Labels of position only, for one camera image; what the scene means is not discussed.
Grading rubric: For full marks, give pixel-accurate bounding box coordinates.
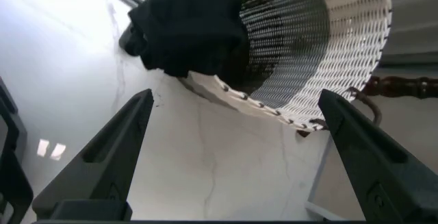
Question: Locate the white laundry basket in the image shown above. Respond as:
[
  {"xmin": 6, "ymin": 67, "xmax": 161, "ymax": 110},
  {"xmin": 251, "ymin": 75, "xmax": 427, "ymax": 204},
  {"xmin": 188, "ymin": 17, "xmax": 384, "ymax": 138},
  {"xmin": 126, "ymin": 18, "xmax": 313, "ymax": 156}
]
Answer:
[{"xmin": 177, "ymin": 0, "xmax": 393, "ymax": 138}]

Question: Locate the black garment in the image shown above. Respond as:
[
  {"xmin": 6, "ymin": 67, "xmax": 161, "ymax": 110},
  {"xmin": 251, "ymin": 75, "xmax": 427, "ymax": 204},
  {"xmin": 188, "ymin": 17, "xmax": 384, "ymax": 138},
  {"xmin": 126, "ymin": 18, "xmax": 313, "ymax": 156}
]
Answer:
[{"xmin": 123, "ymin": 0, "xmax": 251, "ymax": 85}]

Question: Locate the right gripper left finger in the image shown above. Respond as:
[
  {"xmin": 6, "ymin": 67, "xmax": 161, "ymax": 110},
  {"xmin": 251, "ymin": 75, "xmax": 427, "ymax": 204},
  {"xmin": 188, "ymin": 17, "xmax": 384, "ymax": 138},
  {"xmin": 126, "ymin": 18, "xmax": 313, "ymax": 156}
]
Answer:
[{"xmin": 31, "ymin": 88, "xmax": 155, "ymax": 222}]

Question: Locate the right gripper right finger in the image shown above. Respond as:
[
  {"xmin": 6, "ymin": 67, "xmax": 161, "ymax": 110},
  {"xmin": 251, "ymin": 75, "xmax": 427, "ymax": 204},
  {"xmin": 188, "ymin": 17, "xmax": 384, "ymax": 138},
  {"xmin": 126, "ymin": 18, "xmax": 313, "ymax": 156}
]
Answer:
[{"xmin": 318, "ymin": 88, "xmax": 438, "ymax": 222}]

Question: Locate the dark brown wooden coat stand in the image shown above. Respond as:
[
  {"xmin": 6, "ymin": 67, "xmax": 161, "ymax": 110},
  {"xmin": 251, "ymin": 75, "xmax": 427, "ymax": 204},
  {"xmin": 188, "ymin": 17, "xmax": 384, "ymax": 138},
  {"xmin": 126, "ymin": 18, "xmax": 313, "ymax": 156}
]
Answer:
[{"xmin": 361, "ymin": 75, "xmax": 438, "ymax": 100}]

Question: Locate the beige curtain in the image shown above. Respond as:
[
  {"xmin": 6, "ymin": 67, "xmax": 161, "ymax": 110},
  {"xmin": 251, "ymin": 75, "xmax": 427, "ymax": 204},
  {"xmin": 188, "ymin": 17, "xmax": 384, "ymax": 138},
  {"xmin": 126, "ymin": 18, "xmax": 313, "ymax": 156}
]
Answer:
[{"xmin": 372, "ymin": 0, "xmax": 438, "ymax": 77}]

